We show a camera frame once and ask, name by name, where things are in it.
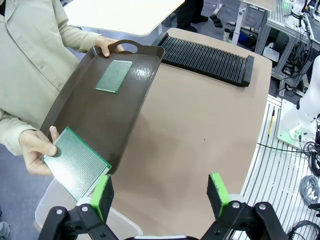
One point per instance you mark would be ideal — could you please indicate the patterned paper cup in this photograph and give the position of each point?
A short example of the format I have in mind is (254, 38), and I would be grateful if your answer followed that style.
(227, 35)

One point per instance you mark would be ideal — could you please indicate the person's right hand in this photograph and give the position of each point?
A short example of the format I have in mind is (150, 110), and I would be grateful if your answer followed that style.
(32, 147)

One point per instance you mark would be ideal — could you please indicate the yellow black pen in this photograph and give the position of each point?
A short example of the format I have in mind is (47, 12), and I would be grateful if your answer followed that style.
(271, 122)

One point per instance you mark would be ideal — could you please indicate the green perforated circuit board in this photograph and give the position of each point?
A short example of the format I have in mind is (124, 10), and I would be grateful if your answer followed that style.
(113, 76)
(75, 162)

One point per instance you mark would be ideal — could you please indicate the person's left forearm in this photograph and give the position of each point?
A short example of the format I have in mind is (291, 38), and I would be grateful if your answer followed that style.
(80, 37)

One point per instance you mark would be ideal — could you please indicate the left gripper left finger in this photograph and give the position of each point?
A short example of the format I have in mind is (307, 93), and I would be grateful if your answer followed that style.
(105, 197)

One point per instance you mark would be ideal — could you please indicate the dark brown plastic tray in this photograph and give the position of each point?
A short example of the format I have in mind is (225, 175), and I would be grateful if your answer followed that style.
(105, 120)

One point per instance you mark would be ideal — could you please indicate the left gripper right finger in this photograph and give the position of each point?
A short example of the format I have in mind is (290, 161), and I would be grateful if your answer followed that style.
(215, 197)

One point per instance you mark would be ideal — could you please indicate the beige desk white leg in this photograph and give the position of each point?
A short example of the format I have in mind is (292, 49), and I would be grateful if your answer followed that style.
(240, 22)

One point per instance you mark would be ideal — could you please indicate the person's beige shirt torso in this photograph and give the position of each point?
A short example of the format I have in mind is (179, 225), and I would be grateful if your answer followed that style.
(30, 62)

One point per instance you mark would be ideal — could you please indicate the clear plastic storage box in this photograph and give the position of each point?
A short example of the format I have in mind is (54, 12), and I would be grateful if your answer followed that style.
(47, 200)

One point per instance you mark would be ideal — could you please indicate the dark-clothed background person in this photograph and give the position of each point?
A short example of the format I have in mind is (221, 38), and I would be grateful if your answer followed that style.
(190, 12)

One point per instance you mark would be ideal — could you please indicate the black foot pedal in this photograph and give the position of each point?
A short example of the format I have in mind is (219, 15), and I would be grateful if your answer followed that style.
(217, 22)

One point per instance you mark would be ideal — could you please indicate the person's left hand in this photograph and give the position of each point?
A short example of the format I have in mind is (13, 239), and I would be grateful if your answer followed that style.
(103, 43)

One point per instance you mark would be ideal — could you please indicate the person's right forearm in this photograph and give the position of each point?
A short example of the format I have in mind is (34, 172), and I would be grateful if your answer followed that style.
(12, 132)

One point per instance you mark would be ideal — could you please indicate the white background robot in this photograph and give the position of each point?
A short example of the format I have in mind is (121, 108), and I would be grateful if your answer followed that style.
(292, 17)

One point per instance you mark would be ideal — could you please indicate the aluminium profile base platform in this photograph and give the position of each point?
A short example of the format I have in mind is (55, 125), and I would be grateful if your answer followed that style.
(275, 175)

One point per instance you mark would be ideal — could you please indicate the black slotted PCB rack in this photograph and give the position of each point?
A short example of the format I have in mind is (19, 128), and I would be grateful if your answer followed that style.
(205, 58)

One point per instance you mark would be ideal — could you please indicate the aluminium frame bench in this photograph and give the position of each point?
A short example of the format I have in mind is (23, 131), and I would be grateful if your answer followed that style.
(275, 26)

